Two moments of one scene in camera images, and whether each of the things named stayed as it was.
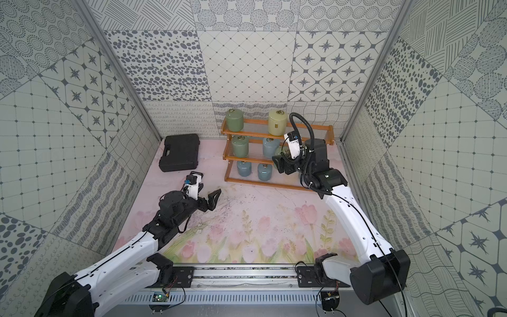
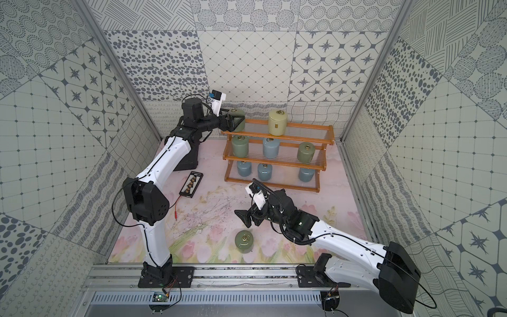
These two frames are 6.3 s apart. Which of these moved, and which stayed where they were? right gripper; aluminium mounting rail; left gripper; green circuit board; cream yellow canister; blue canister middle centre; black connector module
Moved: right gripper; left gripper
Stayed: cream yellow canister; black connector module; aluminium mounting rail; blue canister middle centre; green circuit board
